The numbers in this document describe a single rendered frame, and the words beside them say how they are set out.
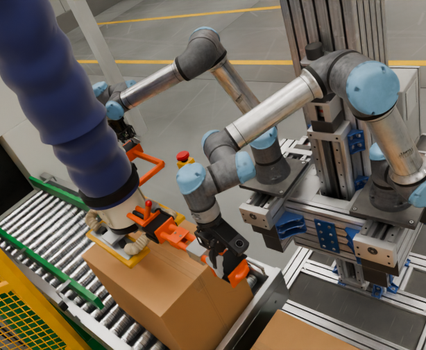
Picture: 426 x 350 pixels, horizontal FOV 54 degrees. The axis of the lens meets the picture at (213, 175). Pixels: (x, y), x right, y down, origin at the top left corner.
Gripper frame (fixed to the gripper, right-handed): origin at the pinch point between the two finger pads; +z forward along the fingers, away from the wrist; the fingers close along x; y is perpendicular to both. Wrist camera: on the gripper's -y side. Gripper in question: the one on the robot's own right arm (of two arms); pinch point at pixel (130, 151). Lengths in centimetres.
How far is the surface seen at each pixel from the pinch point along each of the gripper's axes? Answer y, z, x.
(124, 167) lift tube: 39.4, -18.4, -21.5
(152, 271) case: 41, 27, -33
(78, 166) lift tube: 37, -28, -34
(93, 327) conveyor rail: 3, 62, -61
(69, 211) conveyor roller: -109, 70, -18
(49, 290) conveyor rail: -43, 62, -63
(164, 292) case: 53, 27, -37
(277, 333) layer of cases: 78, 67, -13
